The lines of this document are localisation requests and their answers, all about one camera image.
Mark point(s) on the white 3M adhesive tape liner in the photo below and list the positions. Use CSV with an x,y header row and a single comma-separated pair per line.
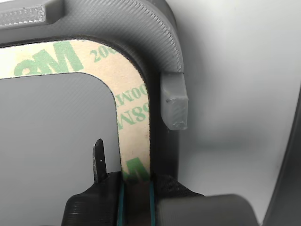
x,y
131,94

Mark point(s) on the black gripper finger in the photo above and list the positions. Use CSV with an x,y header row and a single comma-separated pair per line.
x,y
94,209
200,212

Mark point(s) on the gray printed box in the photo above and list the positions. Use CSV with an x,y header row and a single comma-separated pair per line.
x,y
152,23

